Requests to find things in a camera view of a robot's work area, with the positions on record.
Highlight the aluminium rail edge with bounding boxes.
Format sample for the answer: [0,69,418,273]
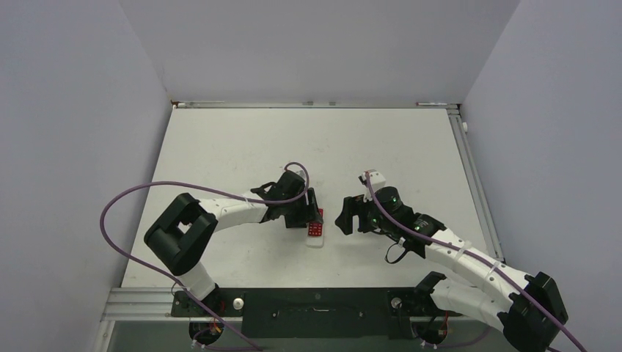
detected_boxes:
[447,105,505,262]
[172,100,460,110]

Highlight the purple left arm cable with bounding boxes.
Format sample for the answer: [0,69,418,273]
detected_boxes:
[99,161,312,352]

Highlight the white remote control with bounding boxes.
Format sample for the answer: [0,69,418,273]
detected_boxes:
[305,208,324,249]

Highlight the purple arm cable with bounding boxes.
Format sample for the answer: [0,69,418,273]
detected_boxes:
[364,171,589,352]
[99,161,312,352]

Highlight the aluminium rail right edge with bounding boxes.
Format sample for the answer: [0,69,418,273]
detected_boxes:
[447,105,505,262]

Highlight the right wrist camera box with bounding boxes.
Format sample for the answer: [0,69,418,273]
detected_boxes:
[359,169,386,202]

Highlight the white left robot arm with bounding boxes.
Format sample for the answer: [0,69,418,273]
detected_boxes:
[144,171,323,315]

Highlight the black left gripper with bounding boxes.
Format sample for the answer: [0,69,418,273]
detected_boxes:
[282,188,321,228]

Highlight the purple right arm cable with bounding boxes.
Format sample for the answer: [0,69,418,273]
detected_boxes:
[364,171,589,352]

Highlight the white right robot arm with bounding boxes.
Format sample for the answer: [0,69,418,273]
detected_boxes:
[335,186,568,351]

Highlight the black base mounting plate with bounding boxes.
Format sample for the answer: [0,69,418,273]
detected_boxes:
[169,287,463,340]

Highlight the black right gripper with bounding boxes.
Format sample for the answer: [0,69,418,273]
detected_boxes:
[337,193,398,234]

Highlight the aluminium rail back edge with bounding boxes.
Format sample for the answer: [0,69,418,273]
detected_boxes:
[172,100,460,110]

